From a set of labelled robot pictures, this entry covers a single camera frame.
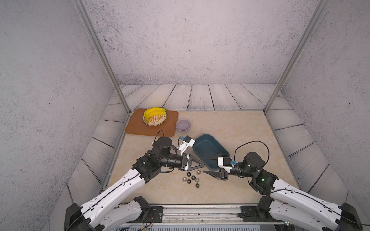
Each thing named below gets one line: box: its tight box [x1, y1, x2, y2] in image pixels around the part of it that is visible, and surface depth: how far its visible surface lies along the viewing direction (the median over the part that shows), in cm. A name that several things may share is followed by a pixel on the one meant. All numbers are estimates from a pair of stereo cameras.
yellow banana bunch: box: [143, 107, 167, 124], surface depth 117 cm
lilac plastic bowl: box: [175, 118, 192, 134], surface depth 109 cm
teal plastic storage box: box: [192, 133, 231, 171], surface depth 100 cm
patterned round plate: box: [142, 110, 168, 127], surface depth 117 cm
